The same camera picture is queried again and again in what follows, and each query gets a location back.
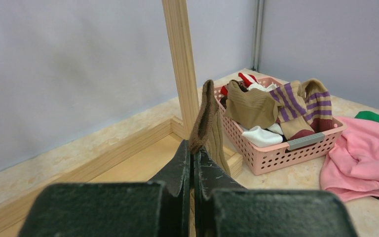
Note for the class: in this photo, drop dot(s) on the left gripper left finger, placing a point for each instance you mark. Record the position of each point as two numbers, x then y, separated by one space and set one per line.
158 207

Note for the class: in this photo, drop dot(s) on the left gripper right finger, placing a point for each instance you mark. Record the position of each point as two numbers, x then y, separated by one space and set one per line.
224 208

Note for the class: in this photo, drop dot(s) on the brown sock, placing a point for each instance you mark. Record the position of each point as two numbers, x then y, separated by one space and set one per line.
207 129
251 108

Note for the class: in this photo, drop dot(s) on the wooden clothes rack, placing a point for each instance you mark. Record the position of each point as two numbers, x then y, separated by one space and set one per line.
83 89

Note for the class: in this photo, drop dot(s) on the pink plastic basket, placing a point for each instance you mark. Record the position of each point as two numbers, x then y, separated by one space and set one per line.
264 160

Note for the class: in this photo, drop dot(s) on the red white striped sock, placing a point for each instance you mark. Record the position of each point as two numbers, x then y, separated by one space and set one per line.
247 80

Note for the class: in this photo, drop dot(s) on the purple striped tan sock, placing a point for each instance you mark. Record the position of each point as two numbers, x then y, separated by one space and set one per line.
305 108

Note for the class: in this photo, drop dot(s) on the pink cloth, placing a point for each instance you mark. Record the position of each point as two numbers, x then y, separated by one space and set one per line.
351 167

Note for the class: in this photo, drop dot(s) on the green cloth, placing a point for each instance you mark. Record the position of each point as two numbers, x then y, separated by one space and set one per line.
367 115

